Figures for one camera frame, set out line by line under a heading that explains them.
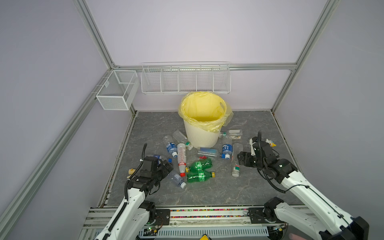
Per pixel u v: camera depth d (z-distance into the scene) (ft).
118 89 3.34
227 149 3.07
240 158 2.32
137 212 1.98
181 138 3.26
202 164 2.85
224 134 3.35
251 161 2.27
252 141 2.31
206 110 3.22
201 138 3.35
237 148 3.12
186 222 2.38
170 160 2.98
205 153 3.04
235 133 3.37
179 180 2.82
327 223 1.37
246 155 2.28
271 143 3.21
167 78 3.23
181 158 2.92
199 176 2.69
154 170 2.14
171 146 3.08
